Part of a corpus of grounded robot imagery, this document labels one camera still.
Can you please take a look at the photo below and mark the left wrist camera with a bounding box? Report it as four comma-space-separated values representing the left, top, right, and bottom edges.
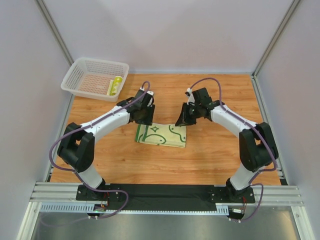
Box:
133, 88, 155, 109

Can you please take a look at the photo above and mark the left aluminium frame post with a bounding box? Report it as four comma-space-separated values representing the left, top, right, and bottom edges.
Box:
34, 0, 74, 66

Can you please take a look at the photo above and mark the aluminium front rail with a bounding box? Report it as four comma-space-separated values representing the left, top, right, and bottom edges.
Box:
30, 182, 304, 207

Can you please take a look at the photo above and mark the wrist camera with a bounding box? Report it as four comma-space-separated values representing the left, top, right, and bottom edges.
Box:
192, 87, 212, 105
133, 88, 155, 109

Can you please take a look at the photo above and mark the black cloth strip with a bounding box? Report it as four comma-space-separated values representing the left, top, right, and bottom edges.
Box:
107, 183, 217, 212

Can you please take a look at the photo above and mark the yellow-green crocodile towel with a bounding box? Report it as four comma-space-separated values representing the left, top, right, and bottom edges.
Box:
107, 76, 123, 96

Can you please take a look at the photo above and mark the right aluminium frame post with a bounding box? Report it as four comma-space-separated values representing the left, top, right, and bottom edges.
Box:
251, 0, 302, 78

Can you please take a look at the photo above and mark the white plastic mesh basket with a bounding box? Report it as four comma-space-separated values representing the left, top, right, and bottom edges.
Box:
60, 57, 130, 102

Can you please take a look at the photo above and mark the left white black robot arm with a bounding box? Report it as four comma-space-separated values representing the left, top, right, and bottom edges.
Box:
57, 104, 155, 189

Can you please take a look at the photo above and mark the grey slotted cable duct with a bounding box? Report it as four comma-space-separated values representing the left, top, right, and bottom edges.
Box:
39, 202, 229, 216

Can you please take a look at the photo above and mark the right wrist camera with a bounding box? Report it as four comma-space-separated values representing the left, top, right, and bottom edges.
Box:
192, 87, 212, 105

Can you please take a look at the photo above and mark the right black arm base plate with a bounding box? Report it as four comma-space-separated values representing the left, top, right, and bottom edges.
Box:
208, 186, 256, 204

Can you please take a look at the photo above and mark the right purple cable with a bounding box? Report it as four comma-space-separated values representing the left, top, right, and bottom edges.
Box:
186, 77, 279, 224

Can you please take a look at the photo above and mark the aluminium frame post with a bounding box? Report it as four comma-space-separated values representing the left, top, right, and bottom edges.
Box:
251, 0, 302, 78
34, 0, 74, 66

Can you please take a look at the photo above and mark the dark green patterned towel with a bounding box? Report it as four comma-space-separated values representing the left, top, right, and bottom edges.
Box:
135, 123, 187, 148

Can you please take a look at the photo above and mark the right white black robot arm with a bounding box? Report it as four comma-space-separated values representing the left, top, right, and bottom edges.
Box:
175, 101, 279, 198

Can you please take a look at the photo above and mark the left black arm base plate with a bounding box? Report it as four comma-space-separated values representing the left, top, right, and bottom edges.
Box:
75, 184, 126, 202

